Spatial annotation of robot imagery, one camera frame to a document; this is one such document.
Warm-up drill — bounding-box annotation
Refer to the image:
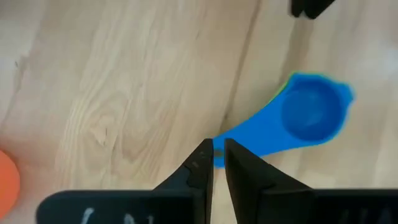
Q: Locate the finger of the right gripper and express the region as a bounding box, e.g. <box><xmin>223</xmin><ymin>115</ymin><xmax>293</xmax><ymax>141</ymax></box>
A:
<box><xmin>304</xmin><ymin>0</ymin><xmax>336</xmax><ymax>20</ymax></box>
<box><xmin>290</xmin><ymin>0</ymin><xmax>307</xmax><ymax>18</ymax></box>

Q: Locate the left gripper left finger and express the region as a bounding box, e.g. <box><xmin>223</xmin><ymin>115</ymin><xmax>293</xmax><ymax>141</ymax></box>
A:
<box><xmin>35</xmin><ymin>138</ymin><xmax>215</xmax><ymax>224</ymax></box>

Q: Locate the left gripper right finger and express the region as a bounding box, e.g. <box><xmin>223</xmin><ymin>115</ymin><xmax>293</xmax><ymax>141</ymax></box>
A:
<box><xmin>224</xmin><ymin>138</ymin><xmax>398</xmax><ymax>224</ymax></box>

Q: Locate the light blue measuring cup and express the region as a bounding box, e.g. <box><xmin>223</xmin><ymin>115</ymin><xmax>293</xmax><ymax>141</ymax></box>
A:
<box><xmin>213</xmin><ymin>72</ymin><xmax>355</xmax><ymax>169</ymax></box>

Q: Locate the orange measuring cup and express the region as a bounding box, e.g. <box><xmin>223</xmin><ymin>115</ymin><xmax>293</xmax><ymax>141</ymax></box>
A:
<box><xmin>0</xmin><ymin>150</ymin><xmax>21</xmax><ymax>218</ymax></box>

